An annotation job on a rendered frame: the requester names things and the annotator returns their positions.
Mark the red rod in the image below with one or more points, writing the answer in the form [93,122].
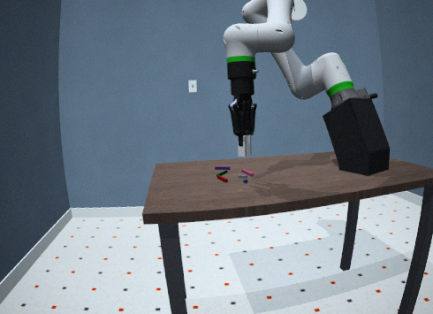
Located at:
[222,178]

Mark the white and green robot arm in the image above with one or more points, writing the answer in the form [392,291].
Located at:
[243,41]

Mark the pink rod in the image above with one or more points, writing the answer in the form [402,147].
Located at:
[247,172]

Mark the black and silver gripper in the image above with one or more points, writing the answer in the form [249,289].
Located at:
[240,87]

